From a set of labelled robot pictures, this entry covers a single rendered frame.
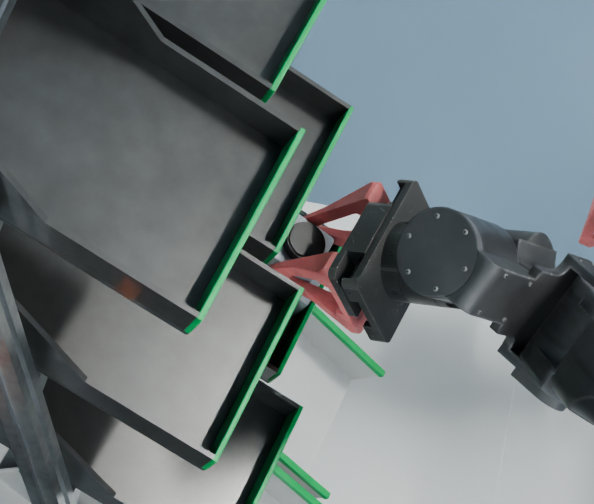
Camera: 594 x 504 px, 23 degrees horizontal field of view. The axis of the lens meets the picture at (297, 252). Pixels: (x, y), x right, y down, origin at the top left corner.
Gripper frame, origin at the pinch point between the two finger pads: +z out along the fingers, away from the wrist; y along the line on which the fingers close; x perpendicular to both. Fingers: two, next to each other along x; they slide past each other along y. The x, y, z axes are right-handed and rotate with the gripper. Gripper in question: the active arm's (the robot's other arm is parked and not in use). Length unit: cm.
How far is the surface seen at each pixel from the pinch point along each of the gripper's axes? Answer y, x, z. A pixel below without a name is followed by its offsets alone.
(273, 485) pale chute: 9.1, 19.3, 6.1
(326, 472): -2.7, 36.4, 14.3
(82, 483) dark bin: 22.9, -1.2, 4.5
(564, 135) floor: -123, 109, 54
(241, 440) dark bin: 13.3, 5.8, 0.2
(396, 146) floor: -107, 98, 79
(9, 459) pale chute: 21.2, 1.2, 14.4
